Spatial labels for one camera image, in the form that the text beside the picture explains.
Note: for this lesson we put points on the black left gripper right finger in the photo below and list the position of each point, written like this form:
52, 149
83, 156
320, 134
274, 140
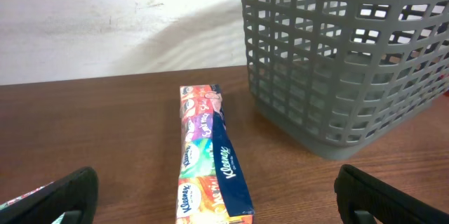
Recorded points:
362, 198

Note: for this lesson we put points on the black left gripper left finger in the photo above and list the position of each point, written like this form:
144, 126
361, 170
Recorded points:
75, 195

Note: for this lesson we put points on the grey plastic mesh basket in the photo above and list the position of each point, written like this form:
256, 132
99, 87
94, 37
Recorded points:
336, 75

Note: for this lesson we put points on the colourful Kleenex tissue pack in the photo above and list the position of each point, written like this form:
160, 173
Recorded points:
211, 185

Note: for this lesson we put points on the teal wet wipes packet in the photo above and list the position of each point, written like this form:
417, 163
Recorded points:
17, 199

